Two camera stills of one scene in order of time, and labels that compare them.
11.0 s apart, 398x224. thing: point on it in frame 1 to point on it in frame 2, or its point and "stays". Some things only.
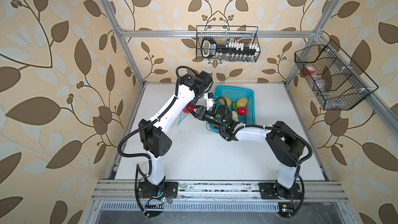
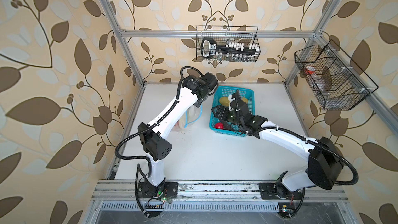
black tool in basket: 213,46 stays
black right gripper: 201,112 to 225,110
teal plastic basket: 234,94 stays
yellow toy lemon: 228,101 stays
